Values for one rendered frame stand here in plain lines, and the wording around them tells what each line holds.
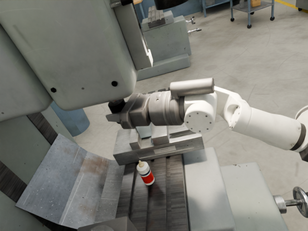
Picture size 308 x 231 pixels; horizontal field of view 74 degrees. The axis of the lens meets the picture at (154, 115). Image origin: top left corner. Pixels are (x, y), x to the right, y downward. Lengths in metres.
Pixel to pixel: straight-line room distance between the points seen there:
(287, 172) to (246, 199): 1.04
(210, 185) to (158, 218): 0.23
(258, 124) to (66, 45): 0.42
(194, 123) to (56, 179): 0.58
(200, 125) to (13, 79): 0.38
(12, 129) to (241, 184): 0.86
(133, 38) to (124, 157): 0.50
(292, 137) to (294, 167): 1.45
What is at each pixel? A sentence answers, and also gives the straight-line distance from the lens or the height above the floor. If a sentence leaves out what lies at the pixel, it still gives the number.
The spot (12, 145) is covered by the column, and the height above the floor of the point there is 1.21.
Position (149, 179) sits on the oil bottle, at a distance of 0.74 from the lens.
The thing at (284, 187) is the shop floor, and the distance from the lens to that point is 1.84.
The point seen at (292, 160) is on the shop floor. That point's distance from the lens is 2.00.
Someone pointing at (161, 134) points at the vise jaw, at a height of 1.04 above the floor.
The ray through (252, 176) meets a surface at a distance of 0.98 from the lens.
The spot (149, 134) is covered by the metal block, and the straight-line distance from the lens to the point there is 0.79.
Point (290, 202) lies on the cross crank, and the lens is 1.04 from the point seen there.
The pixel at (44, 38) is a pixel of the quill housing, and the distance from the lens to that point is 0.44.
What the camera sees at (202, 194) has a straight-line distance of 0.79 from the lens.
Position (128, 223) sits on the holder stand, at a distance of 0.50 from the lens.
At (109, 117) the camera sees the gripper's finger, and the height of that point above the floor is 1.23.
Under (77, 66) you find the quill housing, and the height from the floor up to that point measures 1.41.
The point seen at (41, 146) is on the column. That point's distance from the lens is 0.87.
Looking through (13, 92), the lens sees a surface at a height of 1.40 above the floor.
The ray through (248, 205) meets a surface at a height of 0.73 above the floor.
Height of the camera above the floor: 1.52
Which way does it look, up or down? 35 degrees down
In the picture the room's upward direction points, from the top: 20 degrees counter-clockwise
